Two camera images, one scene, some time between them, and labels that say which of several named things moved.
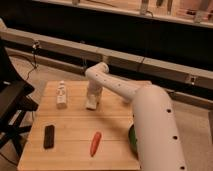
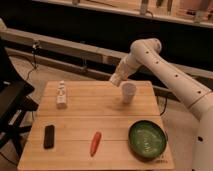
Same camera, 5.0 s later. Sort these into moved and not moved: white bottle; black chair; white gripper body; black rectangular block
Moved: white gripper body
Not moved: black chair; black rectangular block; white bottle
